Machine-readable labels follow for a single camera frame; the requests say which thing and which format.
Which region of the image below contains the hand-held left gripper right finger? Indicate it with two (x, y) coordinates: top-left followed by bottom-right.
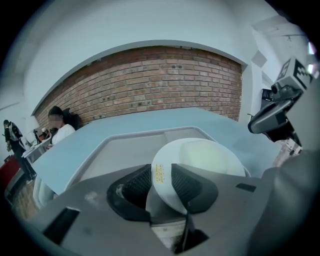
(171, 162), (274, 256)

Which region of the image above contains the white round plate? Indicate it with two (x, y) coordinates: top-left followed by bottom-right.
(145, 138), (252, 216)

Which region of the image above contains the blue table with white legs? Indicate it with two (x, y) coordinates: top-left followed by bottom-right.
(31, 106), (283, 209)

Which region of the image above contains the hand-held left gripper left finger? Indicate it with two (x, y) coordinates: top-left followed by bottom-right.
(29, 163), (174, 256)

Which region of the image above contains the white desk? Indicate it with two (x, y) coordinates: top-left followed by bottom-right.
(21, 136), (55, 167)

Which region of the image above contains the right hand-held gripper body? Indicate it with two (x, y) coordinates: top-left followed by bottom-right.
(265, 57), (315, 149)

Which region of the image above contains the red low cabinet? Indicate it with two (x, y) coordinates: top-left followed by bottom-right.
(0, 154), (23, 193)

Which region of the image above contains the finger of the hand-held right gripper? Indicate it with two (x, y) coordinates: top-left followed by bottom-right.
(247, 93), (302, 135)

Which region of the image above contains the grey tray with white rim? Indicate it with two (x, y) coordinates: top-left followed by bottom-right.
(63, 125), (252, 198)

